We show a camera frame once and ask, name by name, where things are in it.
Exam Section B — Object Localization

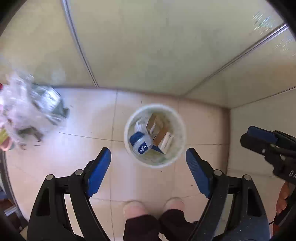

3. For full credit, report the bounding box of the white blue carton box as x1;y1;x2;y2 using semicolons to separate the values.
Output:
152;132;174;154

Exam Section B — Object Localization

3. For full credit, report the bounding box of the blue round container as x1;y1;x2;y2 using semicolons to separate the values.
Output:
129;132;153;155

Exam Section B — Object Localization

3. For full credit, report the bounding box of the white tissue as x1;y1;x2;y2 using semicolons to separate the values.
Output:
134;116;150;134

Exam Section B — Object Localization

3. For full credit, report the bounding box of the small brown cardboard box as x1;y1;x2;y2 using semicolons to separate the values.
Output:
147;113;169;139

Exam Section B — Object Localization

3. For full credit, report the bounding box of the white plastic trash bin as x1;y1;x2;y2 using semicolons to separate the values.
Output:
124;104;186;168

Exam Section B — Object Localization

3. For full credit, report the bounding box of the person's right hand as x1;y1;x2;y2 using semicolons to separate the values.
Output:
275;182;290;214

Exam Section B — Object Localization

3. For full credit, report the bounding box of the right pink slipper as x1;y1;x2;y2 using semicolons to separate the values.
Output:
163;197;185;212

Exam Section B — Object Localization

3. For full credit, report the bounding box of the clear plastic bag on floor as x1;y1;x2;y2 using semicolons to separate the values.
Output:
1;72;69;152

